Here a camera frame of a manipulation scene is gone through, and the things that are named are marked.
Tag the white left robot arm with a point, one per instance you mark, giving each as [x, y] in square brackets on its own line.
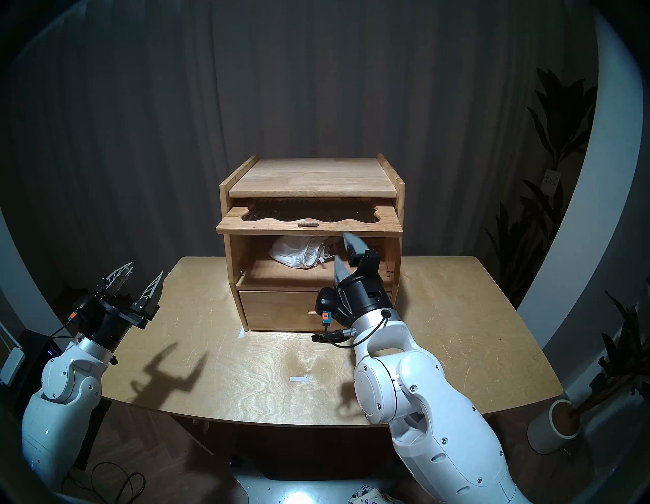
[58, 406]

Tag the white round plant pot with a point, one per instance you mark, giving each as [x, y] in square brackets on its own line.
[546, 432]

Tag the white pants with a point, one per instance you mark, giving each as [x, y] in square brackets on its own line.
[299, 254]

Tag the wooden drawer with knob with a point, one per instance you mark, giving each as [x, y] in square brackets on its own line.
[279, 310]

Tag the white plant tag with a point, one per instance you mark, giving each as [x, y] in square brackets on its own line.
[551, 179]

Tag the white router box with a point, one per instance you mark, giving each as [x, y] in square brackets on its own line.
[11, 366]

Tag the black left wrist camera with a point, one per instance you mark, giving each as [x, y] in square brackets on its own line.
[84, 307]

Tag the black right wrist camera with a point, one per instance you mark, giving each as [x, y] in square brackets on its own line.
[327, 302]

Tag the dark plant in white pot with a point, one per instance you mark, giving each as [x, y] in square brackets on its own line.
[624, 355]

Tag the tall dark leafy plant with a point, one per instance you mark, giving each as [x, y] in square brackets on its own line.
[558, 132]

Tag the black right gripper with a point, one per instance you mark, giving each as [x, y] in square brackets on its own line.
[365, 300]

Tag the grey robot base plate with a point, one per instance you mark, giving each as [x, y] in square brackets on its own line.
[304, 493]

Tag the patterned cloth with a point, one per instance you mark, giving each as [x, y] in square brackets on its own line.
[368, 495]

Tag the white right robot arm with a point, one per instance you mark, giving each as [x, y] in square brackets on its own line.
[431, 406]

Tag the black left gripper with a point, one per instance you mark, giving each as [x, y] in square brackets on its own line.
[109, 325]

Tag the grey curtain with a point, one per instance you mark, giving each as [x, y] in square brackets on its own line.
[304, 76]

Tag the wooden cabinet frame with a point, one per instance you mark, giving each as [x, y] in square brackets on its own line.
[312, 178]

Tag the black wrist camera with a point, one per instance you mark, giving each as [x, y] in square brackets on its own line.
[327, 302]
[84, 307]

